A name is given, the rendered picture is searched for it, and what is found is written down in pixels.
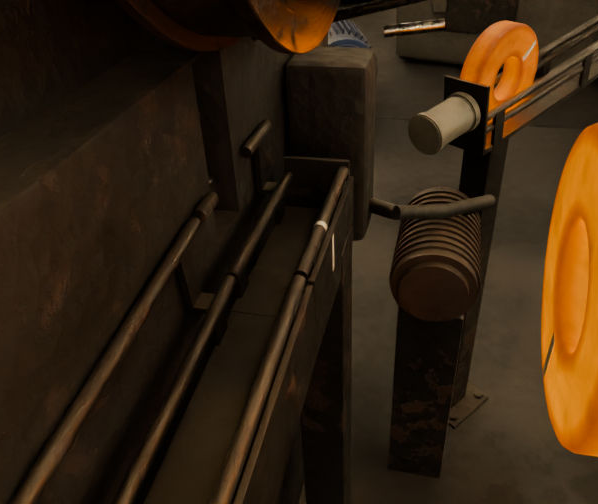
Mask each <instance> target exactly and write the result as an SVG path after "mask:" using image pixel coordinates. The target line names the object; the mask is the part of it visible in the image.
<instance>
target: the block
mask: <svg viewBox="0 0 598 504"><path fill-rule="evenodd" d="M376 70H377V57H376V55H375V52H374V50H371V49H369V48H358V47H315V48H314V49H313V50H311V51H309V52H307V53H304V54H294V56H293V57H292V58H291V59H290V60H289V62H288V63H287V65H286V68H285V82H286V98H287V115H288V131H289V147H290V156H298V157H313V158H328V159H342V160H350V176H352V177H354V188H353V241H358V240H362V239H363V238H364V236H365V235H366V233H367V229H368V226H369V222H370V219H371V215H372V213H371V212H369V201H370V198H373V175H374V140H375V105H376Z"/></svg>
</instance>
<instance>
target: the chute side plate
mask: <svg viewBox="0 0 598 504"><path fill-rule="evenodd" d="M353 188H354V177H352V176H349V177H348V179H347V181H346V186H345V188H344V191H343V193H342V195H341V197H340V200H339V202H338V205H337V207H336V210H335V213H334V215H333V218H332V220H331V223H330V226H329V228H328V231H327V233H326V236H325V239H324V241H323V244H322V246H321V249H320V253H319V256H318V259H317V261H316V264H315V266H314V268H313V270H312V272H311V275H310V278H309V280H308V285H307V286H306V289H305V292H304V294H303V297H302V303H301V306H300V309H299V312H298V315H297V318H296V320H295V321H294V324H293V327H292V330H291V333H290V336H289V339H288V342H287V345H286V348H285V351H284V354H283V357H282V360H281V363H280V366H279V369H278V372H277V375H276V378H275V381H274V384H273V386H272V389H271V392H270V395H269V398H268V401H267V404H266V407H265V410H264V413H263V416H262V419H261V422H260V425H259V428H258V431H257V434H256V437H255V440H254V443H253V446H252V449H251V452H250V455H249V458H248V461H247V464H246V467H245V470H244V473H243V476H242V478H241V481H240V484H239V487H238V490H237V493H236V496H235V499H234V502H233V504H276V500H277V497H278V493H279V490H280V486H281V483H282V479H283V476H284V472H285V468H286V465H287V461H288V458H289V454H290V451H291V447H292V444H293V440H294V436H295V433H296V429H297V426H298V422H299V419H300V415H301V412H302V408H303V404H304V401H305V397H306V394H307V390H308V387H309V383H310V380H311V376H312V372H313V369H314V365H315V362H316V358H317V355H318V351H319V348H320V345H321V342H322V339H323V335H324V332H325V329H326V326H327V323H328V319H329V316H330V313H331V310H332V307H333V303H334V300H335V297H336V294H337V291H338V287H339V284H340V281H341V254H342V251H343V248H344V245H345V242H346V239H347V236H348V233H349V230H350V227H351V226H352V243H353ZM333 233H334V270H333V261H332V236H333Z"/></svg>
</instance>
